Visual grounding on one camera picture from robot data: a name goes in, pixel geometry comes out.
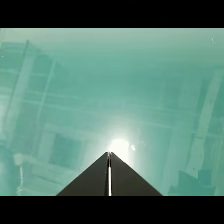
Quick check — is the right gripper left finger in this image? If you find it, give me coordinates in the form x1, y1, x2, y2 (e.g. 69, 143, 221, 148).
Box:
56, 151, 110, 197

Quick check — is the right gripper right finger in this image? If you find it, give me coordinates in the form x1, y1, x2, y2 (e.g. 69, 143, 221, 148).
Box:
109, 151, 163, 197

